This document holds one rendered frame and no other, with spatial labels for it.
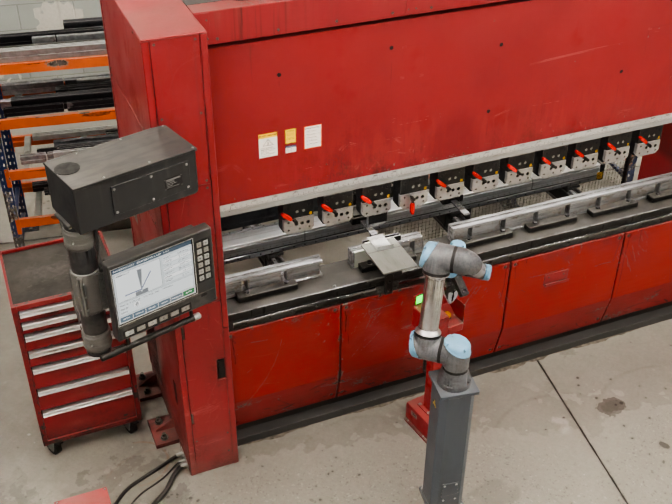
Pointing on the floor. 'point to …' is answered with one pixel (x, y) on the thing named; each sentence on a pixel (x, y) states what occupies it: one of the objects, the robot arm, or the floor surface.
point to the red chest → (65, 349)
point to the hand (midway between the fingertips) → (451, 302)
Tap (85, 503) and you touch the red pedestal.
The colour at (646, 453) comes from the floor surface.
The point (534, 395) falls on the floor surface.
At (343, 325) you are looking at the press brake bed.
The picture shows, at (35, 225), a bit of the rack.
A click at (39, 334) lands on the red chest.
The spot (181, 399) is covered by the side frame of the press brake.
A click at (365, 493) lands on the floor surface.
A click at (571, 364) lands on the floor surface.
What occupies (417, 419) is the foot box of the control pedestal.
